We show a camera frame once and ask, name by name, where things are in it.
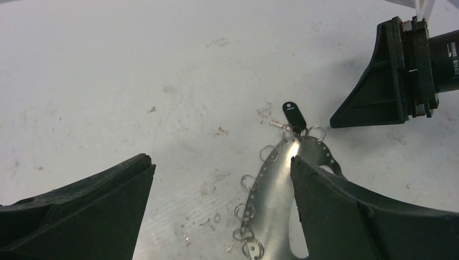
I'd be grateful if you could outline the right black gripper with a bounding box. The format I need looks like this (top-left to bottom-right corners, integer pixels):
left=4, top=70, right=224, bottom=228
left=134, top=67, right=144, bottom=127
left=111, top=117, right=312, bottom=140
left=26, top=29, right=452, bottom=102
left=330, top=16, right=458, bottom=128

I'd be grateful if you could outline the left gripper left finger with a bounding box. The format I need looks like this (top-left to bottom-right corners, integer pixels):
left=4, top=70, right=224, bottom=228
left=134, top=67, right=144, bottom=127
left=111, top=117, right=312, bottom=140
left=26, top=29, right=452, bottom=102
left=1, top=153, right=155, bottom=259

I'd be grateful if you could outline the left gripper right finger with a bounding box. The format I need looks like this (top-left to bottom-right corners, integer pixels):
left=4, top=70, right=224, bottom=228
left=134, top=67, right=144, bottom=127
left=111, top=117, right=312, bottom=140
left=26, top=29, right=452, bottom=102
left=290, top=156, right=458, bottom=259

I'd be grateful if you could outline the key with black head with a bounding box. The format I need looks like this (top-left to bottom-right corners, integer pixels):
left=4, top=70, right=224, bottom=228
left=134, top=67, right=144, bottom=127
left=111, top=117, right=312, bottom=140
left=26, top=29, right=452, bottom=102
left=269, top=101, right=307, bottom=133

